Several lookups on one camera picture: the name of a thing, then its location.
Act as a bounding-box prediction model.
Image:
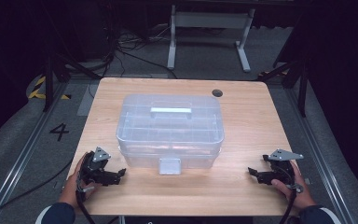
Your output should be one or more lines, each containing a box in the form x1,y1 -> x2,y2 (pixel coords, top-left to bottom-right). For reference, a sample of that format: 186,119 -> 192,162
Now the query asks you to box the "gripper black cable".
278,186 -> 298,224
75,181 -> 98,224

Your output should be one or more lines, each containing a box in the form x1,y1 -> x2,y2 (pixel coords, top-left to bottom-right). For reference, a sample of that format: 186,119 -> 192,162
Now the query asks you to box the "person's left hand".
58,152 -> 98,210

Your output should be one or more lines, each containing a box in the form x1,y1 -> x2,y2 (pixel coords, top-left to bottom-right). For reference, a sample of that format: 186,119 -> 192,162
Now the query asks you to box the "grey metal desk frame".
166,4 -> 256,74

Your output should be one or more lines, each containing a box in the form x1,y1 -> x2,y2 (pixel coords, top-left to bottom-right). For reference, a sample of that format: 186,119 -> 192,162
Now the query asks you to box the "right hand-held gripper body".
262,148 -> 305,187

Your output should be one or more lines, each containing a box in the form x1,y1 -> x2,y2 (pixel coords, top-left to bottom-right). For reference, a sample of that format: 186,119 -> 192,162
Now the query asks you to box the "person's right hand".
270,161 -> 319,213

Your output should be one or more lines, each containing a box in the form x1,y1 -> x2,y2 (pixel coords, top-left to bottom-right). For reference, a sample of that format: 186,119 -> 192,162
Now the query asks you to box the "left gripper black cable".
75,181 -> 98,224

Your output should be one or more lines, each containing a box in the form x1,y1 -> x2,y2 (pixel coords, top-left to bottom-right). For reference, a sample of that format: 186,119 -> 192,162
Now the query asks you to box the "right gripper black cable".
278,186 -> 298,224

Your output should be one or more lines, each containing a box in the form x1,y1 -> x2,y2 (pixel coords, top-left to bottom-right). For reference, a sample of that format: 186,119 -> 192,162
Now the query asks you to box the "clear plastic storage box base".
119,145 -> 222,175

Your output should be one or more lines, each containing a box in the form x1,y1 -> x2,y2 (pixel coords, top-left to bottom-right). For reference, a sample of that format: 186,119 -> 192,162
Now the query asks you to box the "metal floor rail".
0,81 -> 73,220
282,87 -> 358,224

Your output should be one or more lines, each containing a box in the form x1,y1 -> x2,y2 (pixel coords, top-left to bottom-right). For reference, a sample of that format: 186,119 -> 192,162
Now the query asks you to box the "bundle of black floor cables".
103,26 -> 179,80

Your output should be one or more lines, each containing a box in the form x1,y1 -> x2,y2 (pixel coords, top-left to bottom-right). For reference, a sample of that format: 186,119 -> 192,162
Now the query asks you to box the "black tripod stand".
258,54 -> 310,119
41,50 -> 103,114

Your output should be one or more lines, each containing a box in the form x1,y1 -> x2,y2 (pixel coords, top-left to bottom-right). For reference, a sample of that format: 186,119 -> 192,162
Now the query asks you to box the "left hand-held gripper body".
79,147 -> 113,188

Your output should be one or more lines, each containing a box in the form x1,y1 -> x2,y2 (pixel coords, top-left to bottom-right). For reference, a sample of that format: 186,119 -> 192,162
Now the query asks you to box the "long black floor cable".
0,159 -> 75,224

